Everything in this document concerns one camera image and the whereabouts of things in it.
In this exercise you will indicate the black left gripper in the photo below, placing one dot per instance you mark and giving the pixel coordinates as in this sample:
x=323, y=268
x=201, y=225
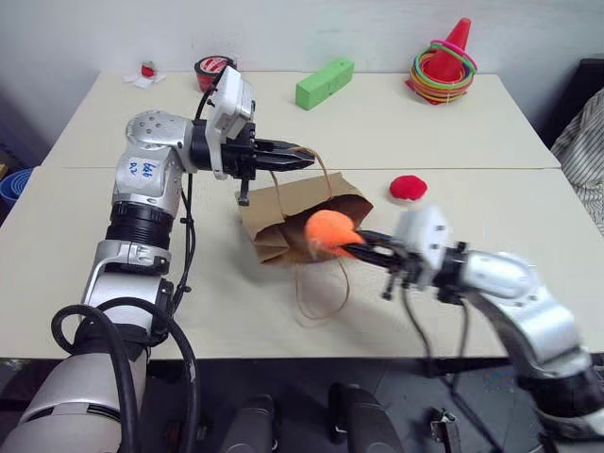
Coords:
x=240, y=160

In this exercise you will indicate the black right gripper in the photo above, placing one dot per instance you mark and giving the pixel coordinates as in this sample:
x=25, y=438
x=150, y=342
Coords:
x=403, y=271

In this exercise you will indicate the orange ball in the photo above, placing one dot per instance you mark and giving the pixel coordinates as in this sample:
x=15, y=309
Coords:
x=328, y=231

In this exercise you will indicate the brown paper bag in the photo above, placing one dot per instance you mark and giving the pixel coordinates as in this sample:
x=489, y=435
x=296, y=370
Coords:
x=273, y=222

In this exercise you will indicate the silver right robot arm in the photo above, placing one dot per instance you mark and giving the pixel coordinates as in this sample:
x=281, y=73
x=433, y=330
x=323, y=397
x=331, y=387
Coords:
x=533, y=307

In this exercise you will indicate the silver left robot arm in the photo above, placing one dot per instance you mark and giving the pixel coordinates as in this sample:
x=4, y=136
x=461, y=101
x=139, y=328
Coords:
x=141, y=165

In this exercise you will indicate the red plush toy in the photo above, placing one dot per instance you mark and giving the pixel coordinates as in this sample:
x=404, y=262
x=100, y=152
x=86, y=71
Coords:
x=407, y=188

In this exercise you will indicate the white crumpled paper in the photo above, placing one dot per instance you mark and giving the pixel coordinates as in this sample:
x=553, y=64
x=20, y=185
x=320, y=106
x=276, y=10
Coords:
x=139, y=81

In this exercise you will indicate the green rectangular block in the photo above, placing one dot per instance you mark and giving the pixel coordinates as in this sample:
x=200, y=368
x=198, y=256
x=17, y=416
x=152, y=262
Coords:
x=323, y=85

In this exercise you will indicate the red and black tape roll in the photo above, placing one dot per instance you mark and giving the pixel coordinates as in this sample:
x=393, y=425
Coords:
x=210, y=71

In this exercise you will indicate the small red strawberry toy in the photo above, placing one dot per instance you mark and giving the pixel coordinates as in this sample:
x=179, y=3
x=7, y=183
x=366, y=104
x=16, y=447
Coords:
x=148, y=69

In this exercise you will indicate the dark rounded shape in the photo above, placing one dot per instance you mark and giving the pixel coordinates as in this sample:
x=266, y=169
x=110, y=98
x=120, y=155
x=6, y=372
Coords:
x=252, y=424
x=363, y=420

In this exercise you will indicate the red traffic cone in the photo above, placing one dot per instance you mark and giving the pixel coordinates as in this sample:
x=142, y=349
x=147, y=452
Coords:
x=453, y=54

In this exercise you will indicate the striped grey cloth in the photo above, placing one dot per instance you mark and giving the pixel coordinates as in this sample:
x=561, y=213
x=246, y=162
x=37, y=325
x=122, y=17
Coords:
x=582, y=151

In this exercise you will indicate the black furniture piece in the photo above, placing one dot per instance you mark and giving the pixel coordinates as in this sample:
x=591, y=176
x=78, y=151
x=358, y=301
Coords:
x=592, y=82

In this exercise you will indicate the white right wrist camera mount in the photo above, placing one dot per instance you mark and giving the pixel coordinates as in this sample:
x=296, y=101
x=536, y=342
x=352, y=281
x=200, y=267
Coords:
x=422, y=240

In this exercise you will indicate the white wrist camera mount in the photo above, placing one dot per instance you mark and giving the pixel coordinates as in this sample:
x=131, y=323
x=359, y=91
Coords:
x=231, y=101
x=422, y=240

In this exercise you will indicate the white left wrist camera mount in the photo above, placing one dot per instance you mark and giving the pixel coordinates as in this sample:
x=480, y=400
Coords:
x=231, y=101

